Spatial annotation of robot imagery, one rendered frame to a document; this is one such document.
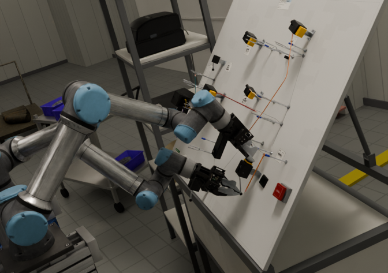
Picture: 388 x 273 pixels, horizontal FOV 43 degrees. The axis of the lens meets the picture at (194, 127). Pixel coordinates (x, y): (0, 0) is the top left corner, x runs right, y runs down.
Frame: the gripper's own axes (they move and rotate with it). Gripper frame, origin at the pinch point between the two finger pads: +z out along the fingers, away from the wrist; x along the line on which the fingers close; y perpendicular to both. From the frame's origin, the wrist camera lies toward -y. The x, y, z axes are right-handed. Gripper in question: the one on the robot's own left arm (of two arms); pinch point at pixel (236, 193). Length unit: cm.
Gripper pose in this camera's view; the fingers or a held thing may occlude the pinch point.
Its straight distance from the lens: 199.9
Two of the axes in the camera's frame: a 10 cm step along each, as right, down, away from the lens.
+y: 2.7, -4.2, -8.7
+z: 9.0, 4.2, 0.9
